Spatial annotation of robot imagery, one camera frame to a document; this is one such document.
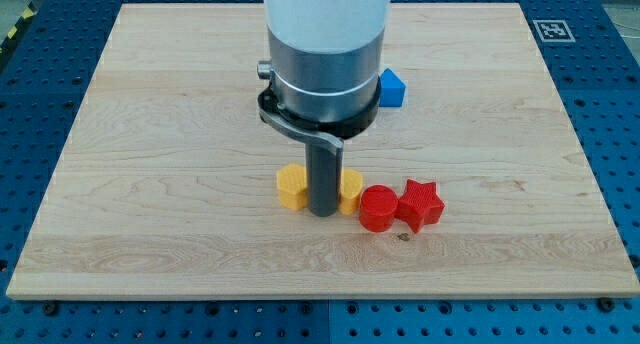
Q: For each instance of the yellow hexagon block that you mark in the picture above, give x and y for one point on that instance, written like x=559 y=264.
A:
x=291 y=183

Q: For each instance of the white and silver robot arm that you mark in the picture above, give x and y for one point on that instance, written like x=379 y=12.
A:
x=325 y=55

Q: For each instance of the wooden board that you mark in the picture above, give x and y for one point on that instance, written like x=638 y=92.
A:
x=166 y=186

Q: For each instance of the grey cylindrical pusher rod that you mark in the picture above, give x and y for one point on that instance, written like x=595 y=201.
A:
x=323 y=168

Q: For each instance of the black tool clamp with lever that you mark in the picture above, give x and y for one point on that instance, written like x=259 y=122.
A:
x=325 y=135

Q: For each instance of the yellow heart block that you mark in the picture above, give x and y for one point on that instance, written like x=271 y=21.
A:
x=352 y=182

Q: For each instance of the red cylinder block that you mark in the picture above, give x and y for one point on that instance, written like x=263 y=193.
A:
x=377 y=208

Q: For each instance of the blue triangular block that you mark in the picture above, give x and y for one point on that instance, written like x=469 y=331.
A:
x=392 y=90

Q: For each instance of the red star block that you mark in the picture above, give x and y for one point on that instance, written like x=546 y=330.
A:
x=419 y=205

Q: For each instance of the white fiducial marker tag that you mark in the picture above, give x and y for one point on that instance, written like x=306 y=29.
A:
x=553 y=31

